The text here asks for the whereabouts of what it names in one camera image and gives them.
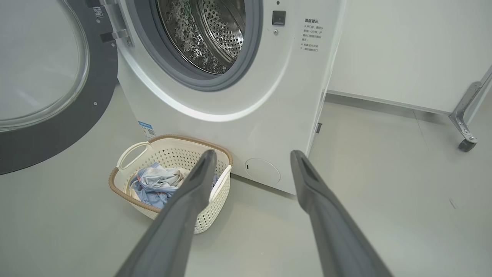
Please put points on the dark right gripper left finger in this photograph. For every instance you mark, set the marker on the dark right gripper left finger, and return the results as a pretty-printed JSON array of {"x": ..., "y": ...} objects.
[{"x": 180, "y": 223}]

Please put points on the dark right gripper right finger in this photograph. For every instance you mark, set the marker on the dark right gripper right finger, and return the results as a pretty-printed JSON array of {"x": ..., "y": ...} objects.
[{"x": 330, "y": 231}]

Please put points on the blue patterned garment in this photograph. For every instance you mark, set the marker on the blue patterned garment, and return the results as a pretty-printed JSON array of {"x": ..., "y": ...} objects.
[{"x": 152, "y": 196}]

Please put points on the white grey garment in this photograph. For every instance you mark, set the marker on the white grey garment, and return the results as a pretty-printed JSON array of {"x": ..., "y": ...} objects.
[{"x": 165, "y": 177}]

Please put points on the black round glass washer door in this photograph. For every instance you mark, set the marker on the black round glass washer door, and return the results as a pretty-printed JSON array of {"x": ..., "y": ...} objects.
[{"x": 57, "y": 142}]

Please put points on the round white filter access cover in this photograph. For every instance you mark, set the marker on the round white filter access cover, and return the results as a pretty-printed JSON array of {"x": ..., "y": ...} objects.
[{"x": 263, "y": 171}]

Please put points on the white front-load washing machine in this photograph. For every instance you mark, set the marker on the white front-load washing machine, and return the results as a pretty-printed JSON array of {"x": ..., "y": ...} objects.
[{"x": 269, "y": 127}]

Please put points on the cream laundry basket brown rim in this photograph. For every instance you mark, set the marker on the cream laundry basket brown rim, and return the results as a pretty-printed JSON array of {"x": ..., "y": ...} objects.
[{"x": 177, "y": 150}]

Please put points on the blue energy label sticker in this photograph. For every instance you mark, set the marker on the blue energy label sticker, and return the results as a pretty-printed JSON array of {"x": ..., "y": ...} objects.
[{"x": 146, "y": 130}]

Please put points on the white partition panel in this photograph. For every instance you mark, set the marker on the white partition panel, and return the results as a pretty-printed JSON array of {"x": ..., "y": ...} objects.
[{"x": 403, "y": 50}]

